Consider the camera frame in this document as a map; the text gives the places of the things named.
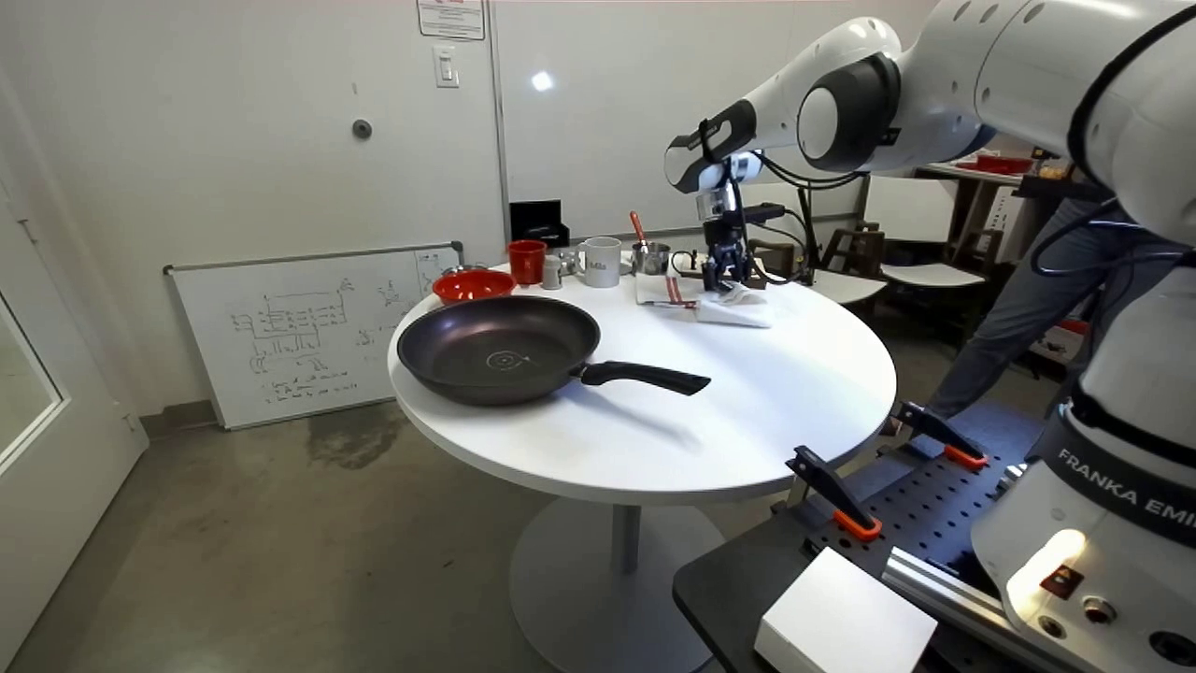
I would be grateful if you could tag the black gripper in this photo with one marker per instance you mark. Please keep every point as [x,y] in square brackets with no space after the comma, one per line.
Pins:
[726,230]

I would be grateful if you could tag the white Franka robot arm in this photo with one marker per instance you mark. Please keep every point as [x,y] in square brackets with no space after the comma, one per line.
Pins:
[997,75]

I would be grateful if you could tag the wooden busy board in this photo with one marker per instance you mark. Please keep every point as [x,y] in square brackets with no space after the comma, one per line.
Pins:
[690,262]

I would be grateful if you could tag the steel pot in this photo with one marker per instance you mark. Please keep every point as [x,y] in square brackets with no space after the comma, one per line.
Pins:
[648,261]

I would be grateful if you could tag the white mug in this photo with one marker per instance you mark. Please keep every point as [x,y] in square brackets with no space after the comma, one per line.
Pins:
[598,262]

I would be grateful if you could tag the small metal cup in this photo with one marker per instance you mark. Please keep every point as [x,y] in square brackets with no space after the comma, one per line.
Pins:
[558,271]

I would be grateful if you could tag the red bowl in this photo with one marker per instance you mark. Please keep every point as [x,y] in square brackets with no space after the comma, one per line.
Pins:
[473,290]
[528,262]

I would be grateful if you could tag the white side table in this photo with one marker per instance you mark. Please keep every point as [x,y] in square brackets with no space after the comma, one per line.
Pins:
[937,275]

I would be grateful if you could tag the black frying pan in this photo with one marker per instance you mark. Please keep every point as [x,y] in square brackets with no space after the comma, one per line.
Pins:
[498,354]

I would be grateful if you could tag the red tray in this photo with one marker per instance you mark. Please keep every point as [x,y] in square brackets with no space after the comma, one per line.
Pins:
[997,161]

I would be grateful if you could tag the person in blue shirt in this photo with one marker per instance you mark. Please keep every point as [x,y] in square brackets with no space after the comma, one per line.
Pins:
[1032,299]

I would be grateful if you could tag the black perforated robot cart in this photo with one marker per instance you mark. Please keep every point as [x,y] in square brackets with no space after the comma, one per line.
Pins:
[749,585]

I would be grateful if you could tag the white box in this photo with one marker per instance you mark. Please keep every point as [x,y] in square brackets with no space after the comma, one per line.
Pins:
[842,619]

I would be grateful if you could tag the whiteboard with drawings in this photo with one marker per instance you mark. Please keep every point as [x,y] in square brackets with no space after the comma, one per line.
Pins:
[313,332]

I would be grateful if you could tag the white door with window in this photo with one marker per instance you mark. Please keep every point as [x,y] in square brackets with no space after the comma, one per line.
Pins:
[75,499]

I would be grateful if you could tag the black wall file holder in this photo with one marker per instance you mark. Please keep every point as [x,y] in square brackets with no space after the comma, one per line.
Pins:
[541,227]

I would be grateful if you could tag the white table pedestal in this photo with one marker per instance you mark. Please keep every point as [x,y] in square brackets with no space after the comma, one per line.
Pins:
[598,585]

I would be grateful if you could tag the white light switch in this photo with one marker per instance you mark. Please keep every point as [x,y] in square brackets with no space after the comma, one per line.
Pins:
[447,70]

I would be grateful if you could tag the wall sign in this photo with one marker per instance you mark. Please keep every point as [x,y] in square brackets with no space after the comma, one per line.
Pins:
[449,15]

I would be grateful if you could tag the aluminium rail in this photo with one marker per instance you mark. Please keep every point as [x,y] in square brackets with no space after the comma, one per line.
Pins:
[948,596]

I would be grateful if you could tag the round wall knob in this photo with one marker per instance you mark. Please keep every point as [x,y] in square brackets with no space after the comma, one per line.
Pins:
[360,127]

